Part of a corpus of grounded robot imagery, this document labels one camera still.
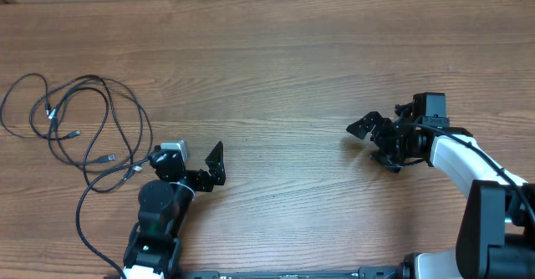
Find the black USB cable bundle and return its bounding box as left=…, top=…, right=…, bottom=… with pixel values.
left=28, top=74, right=135, bottom=194

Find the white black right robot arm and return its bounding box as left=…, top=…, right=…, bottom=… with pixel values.
left=346, top=92, right=534, bottom=278

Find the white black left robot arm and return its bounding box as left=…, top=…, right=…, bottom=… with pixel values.
left=75, top=140, right=226, bottom=279

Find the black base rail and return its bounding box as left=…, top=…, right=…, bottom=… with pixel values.
left=180, top=263, right=415, bottom=279

